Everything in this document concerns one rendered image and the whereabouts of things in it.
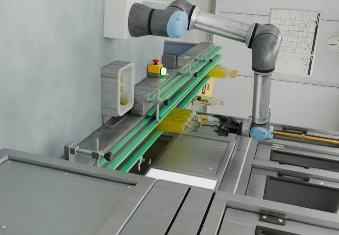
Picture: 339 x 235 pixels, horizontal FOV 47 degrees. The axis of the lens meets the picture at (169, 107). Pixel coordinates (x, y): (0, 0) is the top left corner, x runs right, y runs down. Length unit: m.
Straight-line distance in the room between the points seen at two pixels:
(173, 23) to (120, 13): 0.23
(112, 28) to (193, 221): 1.05
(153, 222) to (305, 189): 1.16
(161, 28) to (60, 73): 0.49
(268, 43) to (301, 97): 6.34
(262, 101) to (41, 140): 0.94
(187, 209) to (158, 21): 0.97
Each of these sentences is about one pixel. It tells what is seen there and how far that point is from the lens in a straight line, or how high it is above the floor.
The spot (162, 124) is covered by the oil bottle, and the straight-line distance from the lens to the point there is 2.02.
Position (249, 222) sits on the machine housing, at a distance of 0.97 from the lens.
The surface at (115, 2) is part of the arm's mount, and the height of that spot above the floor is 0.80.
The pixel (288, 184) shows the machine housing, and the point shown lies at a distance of 1.97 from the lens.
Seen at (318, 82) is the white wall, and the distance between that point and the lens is 7.95.
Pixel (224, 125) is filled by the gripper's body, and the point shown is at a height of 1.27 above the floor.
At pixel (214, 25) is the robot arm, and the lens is 1.81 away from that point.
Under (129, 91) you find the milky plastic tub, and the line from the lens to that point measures 1.91.
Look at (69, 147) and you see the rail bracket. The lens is 1.40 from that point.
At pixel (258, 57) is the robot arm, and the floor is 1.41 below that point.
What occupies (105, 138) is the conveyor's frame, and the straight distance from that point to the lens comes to 1.71.
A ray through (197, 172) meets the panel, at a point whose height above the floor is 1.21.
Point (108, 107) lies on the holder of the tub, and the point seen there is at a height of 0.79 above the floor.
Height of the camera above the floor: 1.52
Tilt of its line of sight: 15 degrees down
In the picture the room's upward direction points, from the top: 98 degrees clockwise
